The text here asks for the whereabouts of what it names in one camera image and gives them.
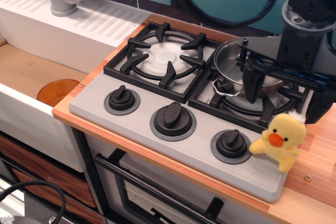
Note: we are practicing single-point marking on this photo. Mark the black oven door handle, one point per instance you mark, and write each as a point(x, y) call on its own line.
point(112, 164)

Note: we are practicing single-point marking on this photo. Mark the stainless steel pot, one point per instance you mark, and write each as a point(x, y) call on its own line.
point(229, 82)

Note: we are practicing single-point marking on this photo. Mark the black right stove knob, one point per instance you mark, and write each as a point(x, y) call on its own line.
point(231, 147)

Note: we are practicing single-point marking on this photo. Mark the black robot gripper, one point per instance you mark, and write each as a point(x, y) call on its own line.
point(297, 56)

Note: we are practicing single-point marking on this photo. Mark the yellow stuffed duck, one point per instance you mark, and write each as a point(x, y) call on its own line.
point(285, 132)

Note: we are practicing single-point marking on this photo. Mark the black left stove knob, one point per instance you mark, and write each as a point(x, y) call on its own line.
point(121, 101)

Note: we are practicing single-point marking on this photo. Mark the black middle stove knob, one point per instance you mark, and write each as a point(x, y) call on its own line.
point(173, 122)

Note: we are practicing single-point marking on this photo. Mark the black right burner grate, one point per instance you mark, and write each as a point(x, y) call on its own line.
point(237, 110)

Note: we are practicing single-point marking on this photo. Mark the grey toy stove top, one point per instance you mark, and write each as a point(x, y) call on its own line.
point(259, 175)

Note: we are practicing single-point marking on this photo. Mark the black stove knob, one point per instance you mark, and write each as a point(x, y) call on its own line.
point(121, 101)
point(173, 122)
point(231, 147)

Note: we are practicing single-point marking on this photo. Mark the white toy sink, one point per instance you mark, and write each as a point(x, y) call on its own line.
point(38, 48)

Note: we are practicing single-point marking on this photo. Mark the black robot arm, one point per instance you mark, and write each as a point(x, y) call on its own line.
point(317, 15)

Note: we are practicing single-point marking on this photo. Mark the toy oven door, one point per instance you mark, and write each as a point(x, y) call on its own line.
point(139, 206)

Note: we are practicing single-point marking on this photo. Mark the black burner grate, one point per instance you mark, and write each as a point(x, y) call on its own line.
point(237, 110)
point(163, 60)

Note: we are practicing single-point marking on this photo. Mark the wooden drawer fronts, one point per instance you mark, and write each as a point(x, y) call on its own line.
point(25, 163)

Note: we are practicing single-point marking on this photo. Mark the black left burner grate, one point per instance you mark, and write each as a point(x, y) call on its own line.
point(163, 60)

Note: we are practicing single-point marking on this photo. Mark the orange plastic plate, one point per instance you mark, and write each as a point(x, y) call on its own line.
point(52, 93)

